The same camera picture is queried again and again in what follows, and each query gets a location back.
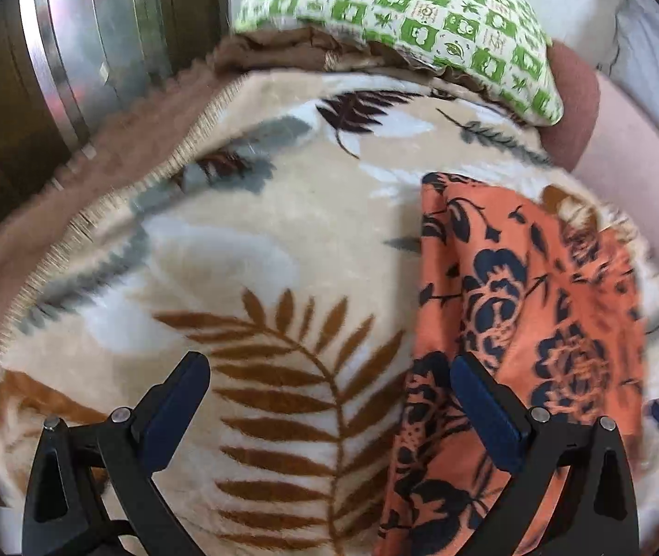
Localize pink bolster cushion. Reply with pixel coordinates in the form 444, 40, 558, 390
539, 42, 659, 259

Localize beige leaf-print fleece blanket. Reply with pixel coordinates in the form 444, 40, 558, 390
0, 30, 659, 555

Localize orange black floral garment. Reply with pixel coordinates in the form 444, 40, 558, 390
376, 172, 645, 555

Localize green patterned pillow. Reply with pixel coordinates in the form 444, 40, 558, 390
234, 0, 563, 127

